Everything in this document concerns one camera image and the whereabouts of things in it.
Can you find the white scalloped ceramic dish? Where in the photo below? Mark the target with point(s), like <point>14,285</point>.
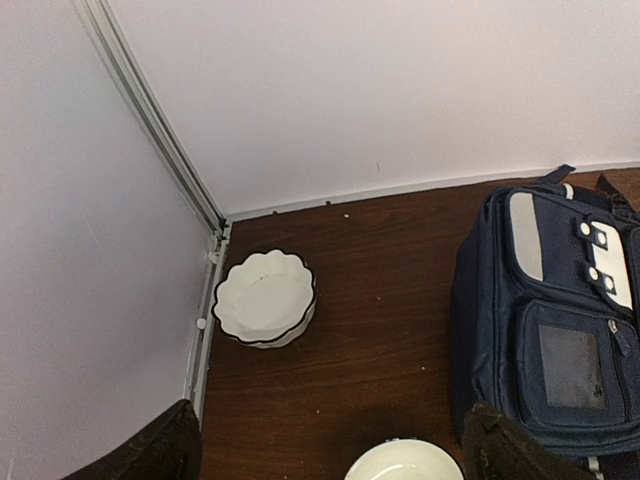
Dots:
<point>267,301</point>

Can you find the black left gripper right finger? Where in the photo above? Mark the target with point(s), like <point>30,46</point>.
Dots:
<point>495,447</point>

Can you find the navy blue student backpack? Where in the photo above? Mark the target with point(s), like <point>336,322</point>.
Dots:
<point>545,319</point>

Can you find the aluminium left corner post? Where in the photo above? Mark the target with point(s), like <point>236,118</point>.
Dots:
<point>105,32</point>

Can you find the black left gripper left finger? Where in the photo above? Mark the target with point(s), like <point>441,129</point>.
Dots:
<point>169,447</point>

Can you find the white bowl teal outside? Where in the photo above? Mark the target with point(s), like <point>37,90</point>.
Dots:
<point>405,459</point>

